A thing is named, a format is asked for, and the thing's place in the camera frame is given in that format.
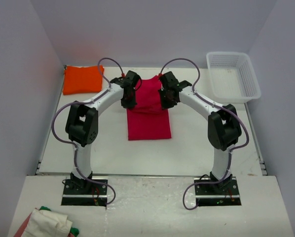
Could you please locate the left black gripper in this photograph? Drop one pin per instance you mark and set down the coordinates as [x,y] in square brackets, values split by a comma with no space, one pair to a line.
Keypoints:
[130,104]

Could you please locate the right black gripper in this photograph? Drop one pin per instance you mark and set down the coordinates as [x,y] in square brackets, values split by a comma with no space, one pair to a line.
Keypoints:
[165,105]

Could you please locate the magenta t shirt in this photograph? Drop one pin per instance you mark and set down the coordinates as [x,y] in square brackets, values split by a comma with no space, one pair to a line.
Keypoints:
[147,120]

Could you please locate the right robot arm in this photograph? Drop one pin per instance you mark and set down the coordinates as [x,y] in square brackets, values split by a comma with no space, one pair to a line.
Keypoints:
[223,127]

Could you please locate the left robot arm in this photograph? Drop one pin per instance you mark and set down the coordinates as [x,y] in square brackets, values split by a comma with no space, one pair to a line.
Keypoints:
[83,123]

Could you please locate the folded orange t shirt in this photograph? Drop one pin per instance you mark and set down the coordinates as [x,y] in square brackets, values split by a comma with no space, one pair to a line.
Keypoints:
[79,80]

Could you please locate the white plastic basket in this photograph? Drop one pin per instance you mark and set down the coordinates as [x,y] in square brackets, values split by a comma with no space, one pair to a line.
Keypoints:
[232,77]

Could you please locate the cream white cloth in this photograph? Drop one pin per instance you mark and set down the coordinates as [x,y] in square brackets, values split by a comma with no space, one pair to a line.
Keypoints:
[44,223]

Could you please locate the pink cloth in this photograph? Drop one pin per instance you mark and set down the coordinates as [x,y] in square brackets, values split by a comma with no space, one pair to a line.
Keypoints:
[21,229]

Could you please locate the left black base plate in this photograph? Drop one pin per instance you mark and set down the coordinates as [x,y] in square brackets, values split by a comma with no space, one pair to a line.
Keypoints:
[90,195]

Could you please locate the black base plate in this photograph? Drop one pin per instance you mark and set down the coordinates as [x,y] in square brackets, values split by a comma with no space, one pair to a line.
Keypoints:
[90,195]
[214,195]

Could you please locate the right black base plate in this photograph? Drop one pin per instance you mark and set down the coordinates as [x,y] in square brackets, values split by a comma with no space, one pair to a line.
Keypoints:
[214,195]

